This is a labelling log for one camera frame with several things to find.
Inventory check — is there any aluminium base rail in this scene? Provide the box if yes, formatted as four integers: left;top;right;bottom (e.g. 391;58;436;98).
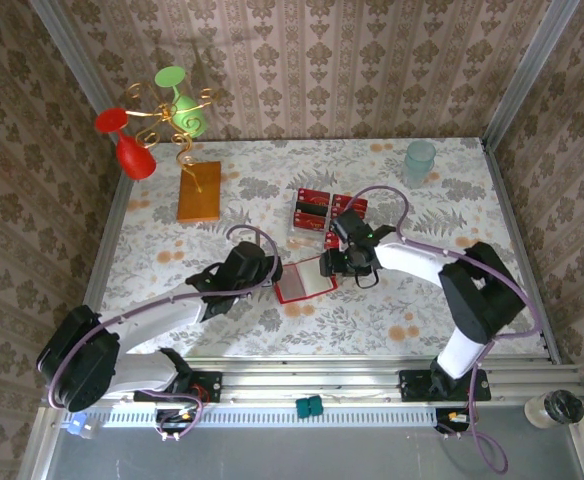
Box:
41;353;584;409

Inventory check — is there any red plastic wine glass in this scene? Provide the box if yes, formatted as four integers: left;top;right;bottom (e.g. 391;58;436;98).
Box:
94;106;158;182

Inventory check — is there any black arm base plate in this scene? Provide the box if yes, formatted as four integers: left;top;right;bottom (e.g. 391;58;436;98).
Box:
398;368;492;403
132;370;224;404

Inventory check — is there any aluminium frame post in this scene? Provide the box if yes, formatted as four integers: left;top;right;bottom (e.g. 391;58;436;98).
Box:
479;0;583;149
28;0;134;181

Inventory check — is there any green plastic wine glass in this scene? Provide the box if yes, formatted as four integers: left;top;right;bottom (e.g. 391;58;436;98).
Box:
153;65;209;141

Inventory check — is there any red card holder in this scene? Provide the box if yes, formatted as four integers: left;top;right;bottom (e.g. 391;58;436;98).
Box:
275;254;338;307

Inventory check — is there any aluminium table side rail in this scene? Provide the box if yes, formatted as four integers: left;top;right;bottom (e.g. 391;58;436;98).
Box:
479;137;563;365
84;172;136;314

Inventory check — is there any black credit card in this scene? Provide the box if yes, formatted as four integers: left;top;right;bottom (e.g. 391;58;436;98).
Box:
296;199;330;216

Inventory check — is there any pale blue plastic cup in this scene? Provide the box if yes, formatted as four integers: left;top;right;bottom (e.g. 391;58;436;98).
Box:
401;139;438;190

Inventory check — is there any grey metal panel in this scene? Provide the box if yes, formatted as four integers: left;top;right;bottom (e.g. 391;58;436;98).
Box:
46;424;584;480

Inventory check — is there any floral table cover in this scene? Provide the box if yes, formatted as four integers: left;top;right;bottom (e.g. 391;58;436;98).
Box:
102;137;548;359

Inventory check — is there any clear jar black lid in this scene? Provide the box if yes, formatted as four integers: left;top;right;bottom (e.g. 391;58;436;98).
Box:
523;388;584;430

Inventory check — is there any teal plastic block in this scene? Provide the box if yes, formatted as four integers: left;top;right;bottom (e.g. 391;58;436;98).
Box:
295;396;325;420

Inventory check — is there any black control box with wires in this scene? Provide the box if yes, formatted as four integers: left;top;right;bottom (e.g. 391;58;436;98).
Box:
152;405;204;442
434;405;473;440

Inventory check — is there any gold wire rack wooden base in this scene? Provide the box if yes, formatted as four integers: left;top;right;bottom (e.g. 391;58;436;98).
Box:
125;81;223;224

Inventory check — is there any white slotted cable tray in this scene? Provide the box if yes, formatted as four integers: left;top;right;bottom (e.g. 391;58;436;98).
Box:
60;403;441;429

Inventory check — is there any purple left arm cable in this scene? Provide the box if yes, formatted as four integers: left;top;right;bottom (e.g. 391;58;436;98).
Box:
45;224;279;444

